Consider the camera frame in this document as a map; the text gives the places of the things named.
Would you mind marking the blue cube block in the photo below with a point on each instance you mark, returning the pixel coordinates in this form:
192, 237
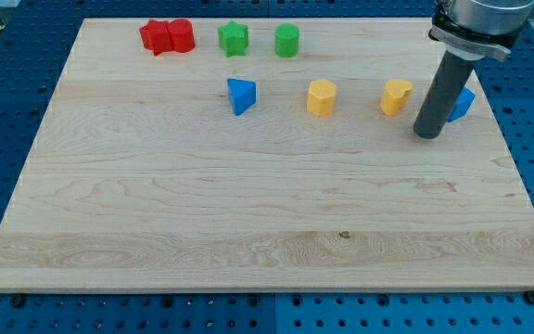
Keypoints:
462, 105

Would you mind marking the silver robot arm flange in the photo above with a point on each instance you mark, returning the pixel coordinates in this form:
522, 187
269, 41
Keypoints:
476, 29

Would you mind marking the light wooden board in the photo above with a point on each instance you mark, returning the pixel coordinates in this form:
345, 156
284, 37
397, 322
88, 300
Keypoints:
142, 180

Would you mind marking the blue triangle block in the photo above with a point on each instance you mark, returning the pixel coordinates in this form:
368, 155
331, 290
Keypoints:
242, 95

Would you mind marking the yellow hexagon block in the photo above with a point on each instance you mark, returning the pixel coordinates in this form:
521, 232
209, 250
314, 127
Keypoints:
321, 97

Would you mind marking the green cylinder block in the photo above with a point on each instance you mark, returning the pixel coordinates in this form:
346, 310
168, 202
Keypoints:
286, 40

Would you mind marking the green star block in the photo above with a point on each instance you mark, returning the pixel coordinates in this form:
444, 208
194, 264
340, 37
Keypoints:
233, 39

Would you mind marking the yellow heart block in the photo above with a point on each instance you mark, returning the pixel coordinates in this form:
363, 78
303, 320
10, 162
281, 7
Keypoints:
395, 96

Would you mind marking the red cylinder block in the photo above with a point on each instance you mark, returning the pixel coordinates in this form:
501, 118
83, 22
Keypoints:
182, 35

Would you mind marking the red star block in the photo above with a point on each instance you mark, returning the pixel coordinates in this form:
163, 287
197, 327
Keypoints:
156, 36

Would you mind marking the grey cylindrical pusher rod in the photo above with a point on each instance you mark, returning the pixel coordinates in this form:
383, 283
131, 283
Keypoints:
451, 76

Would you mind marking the black bolt left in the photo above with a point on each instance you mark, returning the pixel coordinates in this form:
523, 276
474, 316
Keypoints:
17, 301

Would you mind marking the black bolt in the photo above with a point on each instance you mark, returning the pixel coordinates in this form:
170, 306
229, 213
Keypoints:
529, 297
17, 301

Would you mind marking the black bolt right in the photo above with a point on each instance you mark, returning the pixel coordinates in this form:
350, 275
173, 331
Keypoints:
529, 297

